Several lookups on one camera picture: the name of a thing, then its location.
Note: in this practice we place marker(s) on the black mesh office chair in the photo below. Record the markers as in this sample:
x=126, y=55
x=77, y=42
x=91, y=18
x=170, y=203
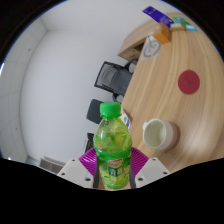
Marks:
x=113, y=78

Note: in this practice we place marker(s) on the purple package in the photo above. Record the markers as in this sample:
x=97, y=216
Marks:
x=158, y=15

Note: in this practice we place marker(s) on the black box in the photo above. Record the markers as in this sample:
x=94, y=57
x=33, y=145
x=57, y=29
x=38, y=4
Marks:
x=89, y=143

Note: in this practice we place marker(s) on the narrow tan box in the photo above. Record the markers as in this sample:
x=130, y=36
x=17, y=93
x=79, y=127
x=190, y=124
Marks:
x=177, y=26

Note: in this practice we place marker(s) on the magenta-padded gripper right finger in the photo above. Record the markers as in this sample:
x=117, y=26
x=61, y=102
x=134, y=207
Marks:
x=151, y=171

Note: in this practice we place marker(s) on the wooden side desk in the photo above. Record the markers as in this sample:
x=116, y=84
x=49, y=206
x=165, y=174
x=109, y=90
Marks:
x=133, y=45

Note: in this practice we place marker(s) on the small light blue box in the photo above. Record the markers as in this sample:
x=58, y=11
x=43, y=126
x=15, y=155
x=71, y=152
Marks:
x=191, y=27

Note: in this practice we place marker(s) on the white and brown cup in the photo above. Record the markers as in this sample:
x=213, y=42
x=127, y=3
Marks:
x=158, y=134

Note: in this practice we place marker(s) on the green plastic drink bottle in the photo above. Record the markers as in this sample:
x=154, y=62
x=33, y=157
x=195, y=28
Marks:
x=112, y=156

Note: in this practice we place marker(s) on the orange-brown box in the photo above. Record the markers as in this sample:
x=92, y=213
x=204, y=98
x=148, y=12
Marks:
x=163, y=35

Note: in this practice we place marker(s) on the flat round red coaster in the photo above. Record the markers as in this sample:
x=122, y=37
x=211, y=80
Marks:
x=188, y=82

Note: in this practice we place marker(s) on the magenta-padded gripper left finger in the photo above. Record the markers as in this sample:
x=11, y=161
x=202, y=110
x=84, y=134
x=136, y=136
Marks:
x=75, y=171

